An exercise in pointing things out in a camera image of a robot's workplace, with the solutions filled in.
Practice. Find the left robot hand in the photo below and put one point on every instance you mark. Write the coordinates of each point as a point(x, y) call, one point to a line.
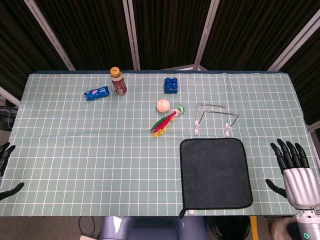
point(6, 152)

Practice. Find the white partition foot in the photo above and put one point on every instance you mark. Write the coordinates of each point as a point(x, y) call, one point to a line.
point(186, 67)

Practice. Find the drink bottle yellow cap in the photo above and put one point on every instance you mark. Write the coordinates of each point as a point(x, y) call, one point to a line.
point(119, 85)

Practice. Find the blue building block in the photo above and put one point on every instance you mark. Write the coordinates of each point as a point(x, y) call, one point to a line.
point(171, 86)

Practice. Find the colourful feather shuttlecock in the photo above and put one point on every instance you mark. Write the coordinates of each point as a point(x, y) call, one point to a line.
point(166, 122)

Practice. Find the pink ball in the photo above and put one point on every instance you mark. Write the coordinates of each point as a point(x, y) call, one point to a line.
point(163, 105)

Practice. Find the blue cloth with black trim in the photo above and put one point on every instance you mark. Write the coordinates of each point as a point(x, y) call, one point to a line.
point(215, 175)

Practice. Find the blue snack packet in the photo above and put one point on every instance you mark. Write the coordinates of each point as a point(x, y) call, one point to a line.
point(97, 93)

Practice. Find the purple robot torso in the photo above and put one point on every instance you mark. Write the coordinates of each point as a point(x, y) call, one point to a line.
point(152, 228)

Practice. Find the white partition post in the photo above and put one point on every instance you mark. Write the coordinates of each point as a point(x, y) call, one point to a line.
point(295, 45)
point(206, 37)
point(50, 36)
point(132, 37)

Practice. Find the green grid tablecloth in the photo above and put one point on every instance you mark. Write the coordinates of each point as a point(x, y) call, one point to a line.
point(75, 150)

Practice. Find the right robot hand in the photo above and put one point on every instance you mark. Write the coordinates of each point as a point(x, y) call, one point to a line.
point(298, 183)

